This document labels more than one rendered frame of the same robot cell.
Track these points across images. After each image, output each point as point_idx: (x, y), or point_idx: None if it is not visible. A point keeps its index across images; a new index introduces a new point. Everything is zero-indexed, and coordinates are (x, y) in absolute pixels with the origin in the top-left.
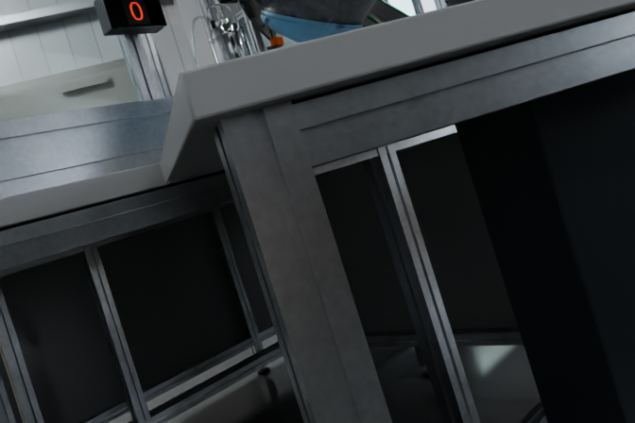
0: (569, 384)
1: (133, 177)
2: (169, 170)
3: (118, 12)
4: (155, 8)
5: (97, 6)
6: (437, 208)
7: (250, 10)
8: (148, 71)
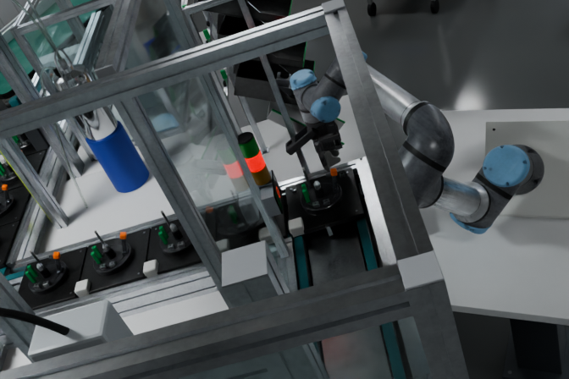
0: None
1: None
2: (494, 315)
3: (278, 200)
4: (276, 181)
5: (267, 202)
6: None
7: (325, 162)
8: (275, 220)
